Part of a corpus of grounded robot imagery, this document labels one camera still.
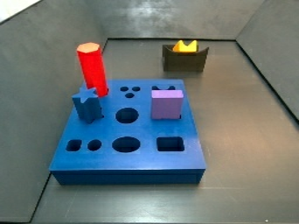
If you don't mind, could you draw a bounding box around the yellow arch block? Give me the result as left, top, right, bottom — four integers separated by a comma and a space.
172, 40, 197, 53

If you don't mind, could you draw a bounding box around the blue shape sorter board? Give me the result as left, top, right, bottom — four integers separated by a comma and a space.
49, 80, 205, 185

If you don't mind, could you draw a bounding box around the black curved fixture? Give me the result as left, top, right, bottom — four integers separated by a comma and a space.
162, 45, 209, 72

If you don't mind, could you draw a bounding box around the purple rectangular block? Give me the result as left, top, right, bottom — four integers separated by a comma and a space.
150, 90, 182, 119

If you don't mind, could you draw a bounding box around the blue star prism block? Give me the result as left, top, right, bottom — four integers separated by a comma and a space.
72, 87, 104, 123

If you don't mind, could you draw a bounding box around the red octagonal prism block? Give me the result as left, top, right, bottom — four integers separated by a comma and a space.
76, 42, 108, 97

